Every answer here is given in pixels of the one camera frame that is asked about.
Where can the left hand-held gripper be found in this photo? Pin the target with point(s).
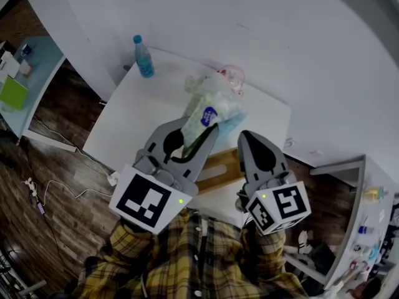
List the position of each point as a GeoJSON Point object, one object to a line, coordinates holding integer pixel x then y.
{"type": "Point", "coordinates": [143, 198]}

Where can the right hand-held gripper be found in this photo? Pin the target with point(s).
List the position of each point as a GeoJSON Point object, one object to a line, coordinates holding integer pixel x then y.
{"type": "Point", "coordinates": [280, 207]}

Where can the wooden box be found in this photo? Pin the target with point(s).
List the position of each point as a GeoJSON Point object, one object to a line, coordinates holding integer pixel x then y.
{"type": "Point", "coordinates": [232, 160]}

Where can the clear plastic bag pack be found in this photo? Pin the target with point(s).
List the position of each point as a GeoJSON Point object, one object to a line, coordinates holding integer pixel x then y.
{"type": "Point", "coordinates": [205, 111]}

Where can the person's left forearm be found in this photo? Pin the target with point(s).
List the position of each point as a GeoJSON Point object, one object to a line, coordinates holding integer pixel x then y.
{"type": "Point", "coordinates": [131, 241]}

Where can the person's right forearm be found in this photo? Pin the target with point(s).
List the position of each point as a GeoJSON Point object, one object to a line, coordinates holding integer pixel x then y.
{"type": "Point", "coordinates": [268, 252]}

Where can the green rectangular block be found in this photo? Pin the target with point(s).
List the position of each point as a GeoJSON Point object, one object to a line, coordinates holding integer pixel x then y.
{"type": "Point", "coordinates": [12, 93]}

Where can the white plug adapter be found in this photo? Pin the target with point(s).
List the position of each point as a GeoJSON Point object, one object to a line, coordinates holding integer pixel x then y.
{"type": "Point", "coordinates": [113, 179]}

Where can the white striped shoe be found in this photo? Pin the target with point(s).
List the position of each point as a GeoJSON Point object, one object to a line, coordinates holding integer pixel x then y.
{"type": "Point", "coordinates": [305, 241]}

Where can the clear blue-label water bottle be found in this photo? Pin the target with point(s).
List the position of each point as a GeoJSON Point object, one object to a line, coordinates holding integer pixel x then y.
{"type": "Point", "coordinates": [144, 61]}

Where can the yellow plaid shirt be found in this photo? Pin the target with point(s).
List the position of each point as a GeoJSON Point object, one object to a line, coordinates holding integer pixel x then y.
{"type": "Point", "coordinates": [193, 260]}

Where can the yellow cup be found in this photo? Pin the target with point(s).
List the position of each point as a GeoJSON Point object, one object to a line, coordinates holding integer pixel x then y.
{"type": "Point", "coordinates": [375, 194]}

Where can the white desk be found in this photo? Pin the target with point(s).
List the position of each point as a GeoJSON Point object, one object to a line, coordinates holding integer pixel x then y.
{"type": "Point", "coordinates": [374, 212]}

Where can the blue and white bottle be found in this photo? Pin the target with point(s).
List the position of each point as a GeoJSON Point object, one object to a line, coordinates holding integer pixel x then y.
{"type": "Point", "coordinates": [365, 230]}

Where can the teal cup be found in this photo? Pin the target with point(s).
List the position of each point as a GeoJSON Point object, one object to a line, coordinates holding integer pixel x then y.
{"type": "Point", "coordinates": [374, 252]}

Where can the purple power adapter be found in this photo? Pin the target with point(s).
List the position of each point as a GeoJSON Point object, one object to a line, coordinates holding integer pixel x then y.
{"type": "Point", "coordinates": [40, 208]}

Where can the small clear bottle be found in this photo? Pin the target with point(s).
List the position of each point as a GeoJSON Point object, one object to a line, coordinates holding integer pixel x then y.
{"type": "Point", "coordinates": [26, 69]}

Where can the blue mug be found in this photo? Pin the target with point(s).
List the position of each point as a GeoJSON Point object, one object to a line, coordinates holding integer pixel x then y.
{"type": "Point", "coordinates": [26, 50]}

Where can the black metal stand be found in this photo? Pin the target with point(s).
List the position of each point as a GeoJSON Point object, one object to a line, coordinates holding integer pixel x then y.
{"type": "Point", "coordinates": [9, 273]}

